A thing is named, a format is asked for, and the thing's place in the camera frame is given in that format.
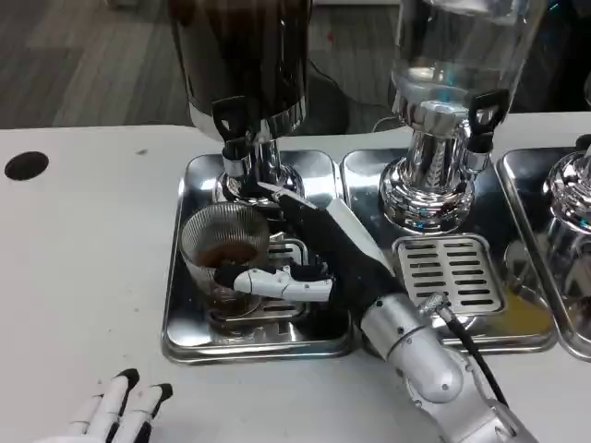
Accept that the black cable with silver plug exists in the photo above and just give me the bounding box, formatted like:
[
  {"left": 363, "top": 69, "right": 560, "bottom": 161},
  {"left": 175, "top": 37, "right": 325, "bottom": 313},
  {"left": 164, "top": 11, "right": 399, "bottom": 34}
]
[{"left": 417, "top": 293, "right": 510, "bottom": 408}]

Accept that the steel drip grid, dark dispenser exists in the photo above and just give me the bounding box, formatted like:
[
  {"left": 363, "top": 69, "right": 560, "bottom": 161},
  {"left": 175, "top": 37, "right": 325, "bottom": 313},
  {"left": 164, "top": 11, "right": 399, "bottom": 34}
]
[{"left": 207, "top": 230, "right": 311, "bottom": 331}]

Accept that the steel tray under clear dispenser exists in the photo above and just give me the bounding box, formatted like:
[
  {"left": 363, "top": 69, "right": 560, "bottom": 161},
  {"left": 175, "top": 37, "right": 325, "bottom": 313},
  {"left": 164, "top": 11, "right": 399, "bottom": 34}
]
[{"left": 340, "top": 148, "right": 561, "bottom": 357}]

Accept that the black tap of clear dispenser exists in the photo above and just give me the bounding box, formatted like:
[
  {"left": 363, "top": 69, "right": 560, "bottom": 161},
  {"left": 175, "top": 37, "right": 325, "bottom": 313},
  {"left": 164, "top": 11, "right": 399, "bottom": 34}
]
[{"left": 464, "top": 90, "right": 510, "bottom": 174}]

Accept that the steel tray under dark dispenser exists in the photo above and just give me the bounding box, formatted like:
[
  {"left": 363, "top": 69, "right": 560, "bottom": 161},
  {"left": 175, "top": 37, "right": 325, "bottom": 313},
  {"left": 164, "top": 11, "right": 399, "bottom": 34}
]
[{"left": 161, "top": 150, "right": 356, "bottom": 366}]

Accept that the black round counter hole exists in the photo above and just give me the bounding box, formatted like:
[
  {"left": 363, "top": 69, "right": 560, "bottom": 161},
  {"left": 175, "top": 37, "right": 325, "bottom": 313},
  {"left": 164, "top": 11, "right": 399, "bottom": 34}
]
[{"left": 4, "top": 150, "right": 50, "bottom": 182}]

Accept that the clear water drink dispenser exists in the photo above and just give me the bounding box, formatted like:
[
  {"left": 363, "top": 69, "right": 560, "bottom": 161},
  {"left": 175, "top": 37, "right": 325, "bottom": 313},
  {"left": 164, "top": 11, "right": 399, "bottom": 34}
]
[{"left": 378, "top": 0, "right": 549, "bottom": 234}]

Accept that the clear ribbed glass cup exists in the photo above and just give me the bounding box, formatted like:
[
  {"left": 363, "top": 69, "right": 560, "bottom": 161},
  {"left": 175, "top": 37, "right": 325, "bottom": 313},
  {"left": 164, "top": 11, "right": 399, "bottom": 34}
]
[{"left": 179, "top": 202, "right": 273, "bottom": 319}]

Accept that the steel drip grid, clear dispenser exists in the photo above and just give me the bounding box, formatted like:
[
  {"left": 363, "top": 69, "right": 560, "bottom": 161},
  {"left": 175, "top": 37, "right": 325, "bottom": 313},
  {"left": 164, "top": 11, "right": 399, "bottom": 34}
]
[{"left": 392, "top": 234, "right": 507, "bottom": 317}]

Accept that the chrome drink dispenser base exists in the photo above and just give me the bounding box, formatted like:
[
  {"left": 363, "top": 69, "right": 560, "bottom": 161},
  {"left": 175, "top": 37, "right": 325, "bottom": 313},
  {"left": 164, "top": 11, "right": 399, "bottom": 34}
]
[{"left": 542, "top": 138, "right": 591, "bottom": 301}]

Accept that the steel tray under chrome base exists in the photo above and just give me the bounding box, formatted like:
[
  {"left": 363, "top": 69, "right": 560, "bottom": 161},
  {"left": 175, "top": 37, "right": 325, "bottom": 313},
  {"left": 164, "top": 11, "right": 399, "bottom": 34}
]
[{"left": 496, "top": 147, "right": 591, "bottom": 364}]

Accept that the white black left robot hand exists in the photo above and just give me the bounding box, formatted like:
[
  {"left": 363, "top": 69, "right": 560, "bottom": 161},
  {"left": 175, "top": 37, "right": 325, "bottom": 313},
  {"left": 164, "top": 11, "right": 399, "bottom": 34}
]
[{"left": 53, "top": 367, "right": 175, "bottom": 443}]

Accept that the dark coffee drink dispenser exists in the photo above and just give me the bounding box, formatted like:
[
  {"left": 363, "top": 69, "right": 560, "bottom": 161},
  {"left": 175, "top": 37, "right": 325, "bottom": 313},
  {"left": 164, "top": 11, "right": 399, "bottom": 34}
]
[{"left": 168, "top": 0, "right": 310, "bottom": 209}]

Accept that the black tap of dark dispenser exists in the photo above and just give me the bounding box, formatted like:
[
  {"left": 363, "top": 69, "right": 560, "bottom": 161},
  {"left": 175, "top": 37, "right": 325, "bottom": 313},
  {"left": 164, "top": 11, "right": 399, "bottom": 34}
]
[{"left": 211, "top": 96, "right": 259, "bottom": 179}]

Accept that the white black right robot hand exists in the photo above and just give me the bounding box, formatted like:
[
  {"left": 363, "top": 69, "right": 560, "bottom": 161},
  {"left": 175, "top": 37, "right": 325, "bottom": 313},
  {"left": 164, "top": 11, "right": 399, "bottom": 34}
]
[{"left": 214, "top": 181, "right": 404, "bottom": 320}]

